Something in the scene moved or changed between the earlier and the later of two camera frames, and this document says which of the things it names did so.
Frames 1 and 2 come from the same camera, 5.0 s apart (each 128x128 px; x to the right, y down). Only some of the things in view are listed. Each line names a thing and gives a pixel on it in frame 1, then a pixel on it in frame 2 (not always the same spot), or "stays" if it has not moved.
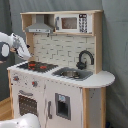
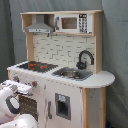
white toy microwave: x=73 y=23 stays
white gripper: x=20 y=46 to x=18 y=86
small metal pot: x=70 y=73 stays
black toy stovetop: x=36 y=66 stays
